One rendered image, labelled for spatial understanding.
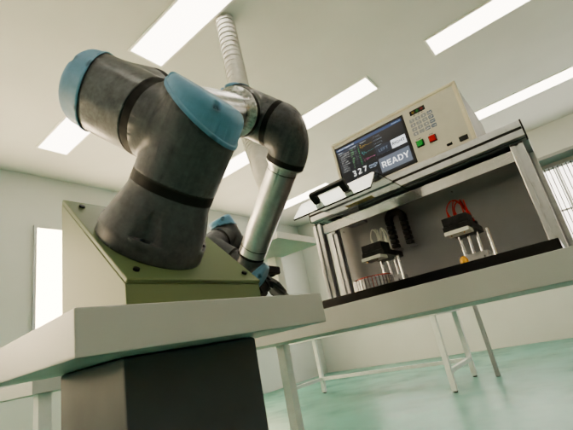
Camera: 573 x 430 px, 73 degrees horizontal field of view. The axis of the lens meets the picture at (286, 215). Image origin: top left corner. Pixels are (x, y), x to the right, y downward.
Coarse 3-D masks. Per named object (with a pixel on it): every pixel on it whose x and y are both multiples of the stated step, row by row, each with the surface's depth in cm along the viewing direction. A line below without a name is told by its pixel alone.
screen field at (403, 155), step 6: (402, 150) 120; (408, 150) 119; (390, 156) 122; (396, 156) 121; (402, 156) 119; (408, 156) 118; (384, 162) 123; (390, 162) 122; (396, 162) 120; (402, 162) 119; (384, 168) 123; (390, 168) 122
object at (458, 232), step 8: (456, 216) 99; (464, 216) 98; (448, 224) 100; (456, 224) 99; (464, 224) 98; (472, 224) 98; (448, 232) 98; (456, 232) 97; (472, 232) 105; (480, 232) 108; (480, 240) 104; (464, 248) 106; (472, 248) 105; (480, 248) 103
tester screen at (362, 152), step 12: (396, 120) 122; (372, 132) 127; (384, 132) 125; (396, 132) 122; (360, 144) 129; (372, 144) 127; (408, 144) 119; (348, 156) 132; (360, 156) 129; (372, 156) 126; (384, 156) 123; (348, 168) 131; (372, 168) 125; (396, 168) 120; (348, 180) 130
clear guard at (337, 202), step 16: (368, 176) 99; (336, 192) 103; (352, 192) 97; (368, 192) 113; (384, 192) 115; (400, 192) 118; (304, 208) 108; (320, 208) 101; (336, 208) 121; (352, 208) 124
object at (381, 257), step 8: (368, 248) 113; (376, 248) 112; (384, 248) 111; (368, 256) 113; (376, 256) 109; (384, 256) 110; (392, 256) 117; (400, 256) 120; (384, 264) 120; (384, 272) 119; (392, 272) 118; (400, 272) 116
